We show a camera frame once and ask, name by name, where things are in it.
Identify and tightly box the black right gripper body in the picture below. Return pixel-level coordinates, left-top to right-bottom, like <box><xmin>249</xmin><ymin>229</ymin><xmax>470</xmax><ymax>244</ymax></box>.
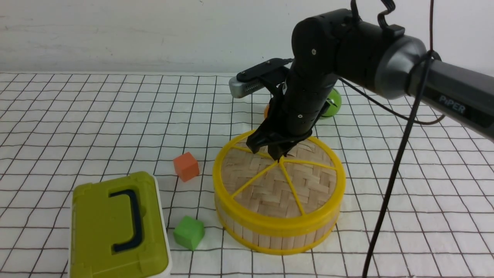
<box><xmin>255</xmin><ymin>66</ymin><xmax>338</xmax><ymax>145</ymax></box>

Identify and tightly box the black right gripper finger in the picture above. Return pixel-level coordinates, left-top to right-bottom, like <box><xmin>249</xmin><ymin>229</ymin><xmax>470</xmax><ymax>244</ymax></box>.
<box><xmin>246</xmin><ymin>133</ymin><xmax>271</xmax><ymax>154</ymax></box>
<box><xmin>269</xmin><ymin>140</ymin><xmax>298</xmax><ymax>161</ymax></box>

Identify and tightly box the yellow bamboo steamer lid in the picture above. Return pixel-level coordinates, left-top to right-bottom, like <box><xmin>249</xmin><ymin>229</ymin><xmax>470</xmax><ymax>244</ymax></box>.
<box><xmin>212</xmin><ymin>132</ymin><xmax>346</xmax><ymax>255</ymax></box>

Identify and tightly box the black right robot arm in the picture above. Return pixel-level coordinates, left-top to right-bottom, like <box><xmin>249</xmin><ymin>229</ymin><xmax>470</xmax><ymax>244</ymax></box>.
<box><xmin>247</xmin><ymin>9</ymin><xmax>494</xmax><ymax>160</ymax></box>

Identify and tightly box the green toy apple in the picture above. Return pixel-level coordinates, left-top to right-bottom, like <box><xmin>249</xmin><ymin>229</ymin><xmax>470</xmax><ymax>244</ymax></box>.
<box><xmin>321</xmin><ymin>88</ymin><xmax>342</xmax><ymax>118</ymax></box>

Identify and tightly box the orange toy fruit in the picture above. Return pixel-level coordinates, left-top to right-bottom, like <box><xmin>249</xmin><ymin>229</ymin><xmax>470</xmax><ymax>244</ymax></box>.
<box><xmin>263</xmin><ymin>104</ymin><xmax>270</xmax><ymax>119</ymax></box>

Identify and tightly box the orange cube block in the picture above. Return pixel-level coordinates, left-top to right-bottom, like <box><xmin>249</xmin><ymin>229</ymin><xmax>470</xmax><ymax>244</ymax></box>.
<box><xmin>173</xmin><ymin>153</ymin><xmax>200</xmax><ymax>182</ymax></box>

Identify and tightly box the green cube block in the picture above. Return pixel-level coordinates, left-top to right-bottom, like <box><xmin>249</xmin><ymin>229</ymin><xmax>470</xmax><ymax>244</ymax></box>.
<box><xmin>173</xmin><ymin>216</ymin><xmax>205</xmax><ymax>251</ymax></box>

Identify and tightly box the green lidded storage box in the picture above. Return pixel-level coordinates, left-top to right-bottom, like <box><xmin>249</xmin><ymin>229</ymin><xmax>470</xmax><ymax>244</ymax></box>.
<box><xmin>68</xmin><ymin>172</ymin><xmax>172</xmax><ymax>278</ymax></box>

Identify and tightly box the white grid tablecloth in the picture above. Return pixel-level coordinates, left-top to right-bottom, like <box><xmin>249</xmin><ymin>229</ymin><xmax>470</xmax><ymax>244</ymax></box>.
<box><xmin>0</xmin><ymin>73</ymin><xmax>494</xmax><ymax>278</ymax></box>

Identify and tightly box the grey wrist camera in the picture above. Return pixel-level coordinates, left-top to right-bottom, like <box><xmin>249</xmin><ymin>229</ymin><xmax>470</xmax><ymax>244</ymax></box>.
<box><xmin>228</xmin><ymin>58</ymin><xmax>294</xmax><ymax>98</ymax></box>

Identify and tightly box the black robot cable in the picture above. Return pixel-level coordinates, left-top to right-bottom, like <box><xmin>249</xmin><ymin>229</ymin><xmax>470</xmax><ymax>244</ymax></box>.
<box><xmin>340</xmin><ymin>0</ymin><xmax>446</xmax><ymax>278</ymax></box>

